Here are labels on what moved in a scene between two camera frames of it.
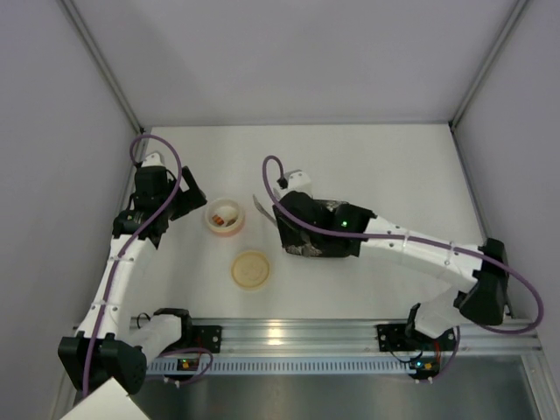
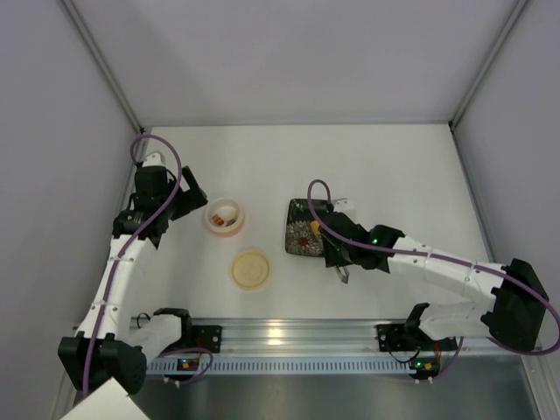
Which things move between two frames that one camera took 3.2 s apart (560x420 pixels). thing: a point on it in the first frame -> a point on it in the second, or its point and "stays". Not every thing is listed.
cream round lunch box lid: (250, 269) stays
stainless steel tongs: (277, 195) -> (344, 274)
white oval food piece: (227, 212) stays
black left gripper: (187, 192) stays
